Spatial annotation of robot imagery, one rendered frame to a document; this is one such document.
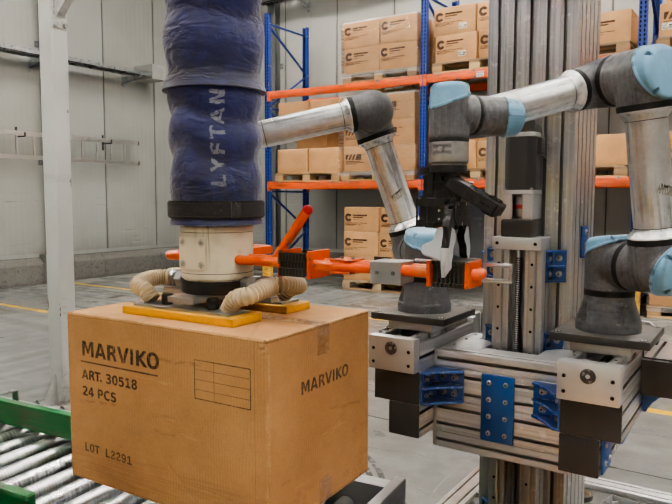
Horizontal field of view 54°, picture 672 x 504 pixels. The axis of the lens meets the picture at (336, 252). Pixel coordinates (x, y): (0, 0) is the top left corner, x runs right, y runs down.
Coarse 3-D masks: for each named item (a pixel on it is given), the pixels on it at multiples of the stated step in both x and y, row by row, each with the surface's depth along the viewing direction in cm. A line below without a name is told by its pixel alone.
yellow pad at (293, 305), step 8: (256, 304) 159; (264, 304) 157; (272, 304) 157; (280, 304) 157; (288, 304) 157; (296, 304) 157; (304, 304) 160; (272, 312) 156; (280, 312) 155; (288, 312) 154
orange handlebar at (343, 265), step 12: (168, 252) 163; (264, 252) 178; (240, 264) 151; (252, 264) 149; (264, 264) 147; (276, 264) 145; (312, 264) 140; (324, 264) 138; (336, 264) 137; (348, 264) 136; (360, 264) 134; (420, 264) 132; (420, 276) 127; (480, 276) 122
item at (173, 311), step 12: (156, 300) 160; (216, 300) 146; (132, 312) 154; (144, 312) 152; (156, 312) 150; (168, 312) 148; (180, 312) 146; (192, 312) 146; (204, 312) 144; (216, 312) 143; (240, 312) 144; (252, 312) 146; (216, 324) 140; (228, 324) 138; (240, 324) 140
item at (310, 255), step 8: (296, 248) 148; (280, 256) 142; (288, 256) 141; (296, 256) 140; (304, 256) 139; (312, 256) 140; (320, 256) 143; (328, 256) 145; (280, 264) 143; (288, 264) 142; (296, 264) 141; (304, 264) 140; (280, 272) 142; (288, 272) 141; (296, 272) 140; (304, 272) 139; (312, 272) 140; (320, 272) 143; (328, 272) 146
